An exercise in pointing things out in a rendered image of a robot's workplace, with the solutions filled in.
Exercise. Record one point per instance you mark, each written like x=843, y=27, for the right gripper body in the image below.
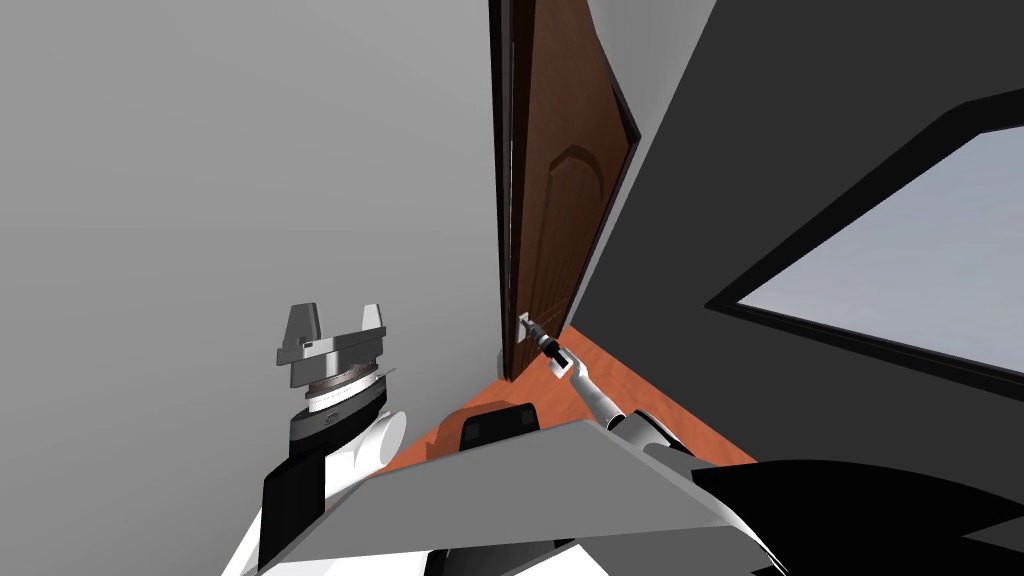
x=547, y=346

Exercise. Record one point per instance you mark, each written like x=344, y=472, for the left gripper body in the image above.
x=332, y=356

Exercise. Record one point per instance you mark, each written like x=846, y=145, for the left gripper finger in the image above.
x=372, y=317
x=304, y=322

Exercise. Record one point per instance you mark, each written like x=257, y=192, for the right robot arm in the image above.
x=800, y=500

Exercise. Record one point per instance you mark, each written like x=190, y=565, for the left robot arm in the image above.
x=308, y=472

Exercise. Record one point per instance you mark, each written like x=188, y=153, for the brown wooden door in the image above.
x=560, y=200

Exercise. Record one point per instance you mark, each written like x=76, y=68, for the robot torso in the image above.
x=520, y=496

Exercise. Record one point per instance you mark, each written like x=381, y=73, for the black framed window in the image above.
x=920, y=264

